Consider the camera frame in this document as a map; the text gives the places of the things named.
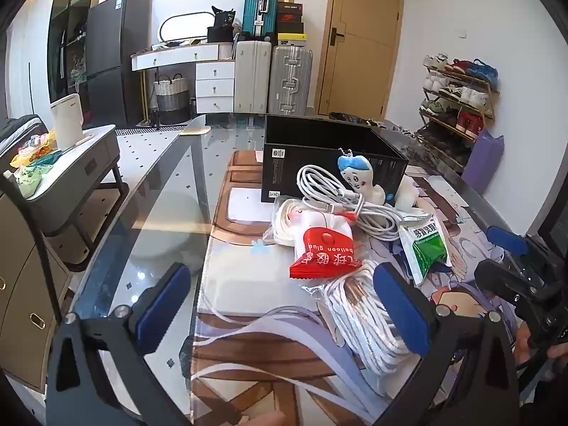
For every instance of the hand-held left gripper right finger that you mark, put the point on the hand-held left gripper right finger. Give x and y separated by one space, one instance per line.
399 310

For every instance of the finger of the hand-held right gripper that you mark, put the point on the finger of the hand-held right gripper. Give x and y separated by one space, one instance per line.
497 277
506 239

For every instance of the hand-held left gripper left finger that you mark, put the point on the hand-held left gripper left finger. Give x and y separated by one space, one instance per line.
159 306

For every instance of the green white packet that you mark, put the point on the green white packet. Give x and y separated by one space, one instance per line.
421 248

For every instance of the red white packet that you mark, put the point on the red white packet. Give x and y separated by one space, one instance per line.
319 248

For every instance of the white foam piece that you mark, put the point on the white foam piece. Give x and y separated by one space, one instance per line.
406 195

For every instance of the black storage box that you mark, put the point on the black storage box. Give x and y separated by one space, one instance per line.
310 173

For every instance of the person's right hand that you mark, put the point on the person's right hand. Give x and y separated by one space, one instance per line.
524 337

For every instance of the purple bag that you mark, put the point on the purple bag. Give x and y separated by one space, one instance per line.
481 164

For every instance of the printed desk mat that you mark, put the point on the printed desk mat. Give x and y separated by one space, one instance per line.
248 355

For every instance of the gold shoe rack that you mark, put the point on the gold shoe rack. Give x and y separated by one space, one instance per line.
448 125

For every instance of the beige cabinet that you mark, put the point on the beige cabinet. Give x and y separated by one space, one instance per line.
22 297

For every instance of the white blue plush toy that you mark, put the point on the white blue plush toy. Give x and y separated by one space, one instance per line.
355 177

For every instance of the shoe rack with shoes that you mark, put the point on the shoe rack with shoes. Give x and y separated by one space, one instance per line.
466 93

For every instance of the black white zigzag rug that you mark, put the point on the black white zigzag rug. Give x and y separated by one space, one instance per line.
146 131

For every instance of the pile of colourful packets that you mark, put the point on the pile of colourful packets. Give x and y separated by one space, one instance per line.
33 159

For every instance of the black round basket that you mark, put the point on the black round basket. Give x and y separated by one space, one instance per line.
350 118

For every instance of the white electric kettle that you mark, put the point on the white electric kettle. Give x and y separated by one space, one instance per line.
66 120

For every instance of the woven laundry basket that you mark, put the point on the woven laundry basket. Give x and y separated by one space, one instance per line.
171 97

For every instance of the bed with dark blanket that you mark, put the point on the bed with dark blanket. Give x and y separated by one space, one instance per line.
17 128

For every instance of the wooden door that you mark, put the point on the wooden door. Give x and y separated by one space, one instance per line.
355 53

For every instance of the white vanity desk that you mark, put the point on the white vanity desk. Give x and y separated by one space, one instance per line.
177 58

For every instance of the white suitcase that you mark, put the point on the white suitcase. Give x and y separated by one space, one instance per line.
253 75

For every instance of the silver suitcase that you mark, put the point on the silver suitcase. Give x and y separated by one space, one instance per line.
288 80

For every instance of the black refrigerator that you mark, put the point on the black refrigerator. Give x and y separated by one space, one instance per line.
115 53

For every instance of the oval mirror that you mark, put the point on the oval mirror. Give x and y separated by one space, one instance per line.
186 26

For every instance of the black bag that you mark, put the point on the black bag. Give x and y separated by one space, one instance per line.
219 31

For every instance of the glass door wardrobe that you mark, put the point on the glass door wardrobe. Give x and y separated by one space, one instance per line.
66 31

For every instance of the black yellow shoe box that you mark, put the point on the black yellow shoe box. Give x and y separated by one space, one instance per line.
290 38

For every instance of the black shoe box red logo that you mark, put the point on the black shoe box red logo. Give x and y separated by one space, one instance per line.
290 20

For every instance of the teal suitcase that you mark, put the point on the teal suitcase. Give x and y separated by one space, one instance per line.
259 9

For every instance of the plain black shoe box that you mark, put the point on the plain black shoe box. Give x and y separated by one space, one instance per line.
290 9

